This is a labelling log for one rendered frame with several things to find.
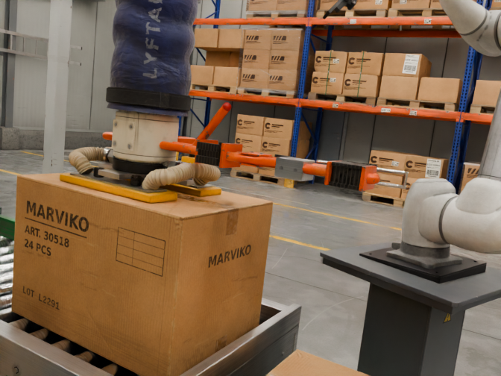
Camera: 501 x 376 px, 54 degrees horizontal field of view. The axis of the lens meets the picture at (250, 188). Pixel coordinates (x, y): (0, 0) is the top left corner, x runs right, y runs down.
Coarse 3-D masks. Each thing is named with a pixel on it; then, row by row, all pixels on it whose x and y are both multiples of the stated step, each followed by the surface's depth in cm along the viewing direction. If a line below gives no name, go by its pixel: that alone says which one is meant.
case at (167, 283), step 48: (48, 192) 128; (96, 192) 122; (48, 240) 129; (96, 240) 119; (144, 240) 111; (192, 240) 109; (240, 240) 126; (48, 288) 131; (96, 288) 120; (144, 288) 112; (192, 288) 112; (240, 288) 130; (96, 336) 122; (144, 336) 113; (192, 336) 115; (240, 336) 135
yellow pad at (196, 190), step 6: (126, 180) 146; (162, 186) 138; (168, 186) 137; (174, 186) 135; (180, 186) 135; (186, 186) 135; (192, 186) 134; (198, 186) 134; (204, 186) 136; (210, 186) 138; (180, 192) 135; (186, 192) 133; (192, 192) 132; (198, 192) 131; (204, 192) 132; (210, 192) 134; (216, 192) 137
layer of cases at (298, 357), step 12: (288, 360) 131; (300, 360) 132; (312, 360) 132; (324, 360) 133; (276, 372) 124; (288, 372) 125; (300, 372) 125; (312, 372) 126; (324, 372) 127; (336, 372) 127; (348, 372) 128; (360, 372) 129
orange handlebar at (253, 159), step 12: (108, 132) 139; (168, 144) 126; (180, 144) 124; (228, 156) 116; (240, 156) 114; (252, 156) 113; (264, 156) 114; (312, 168) 104; (324, 168) 103; (372, 180) 98
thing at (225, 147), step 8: (200, 144) 118; (208, 144) 116; (216, 144) 115; (224, 144) 115; (232, 144) 118; (240, 144) 121; (200, 152) 119; (208, 152) 118; (216, 152) 116; (224, 152) 116; (200, 160) 118; (208, 160) 117; (216, 160) 115; (224, 160) 116
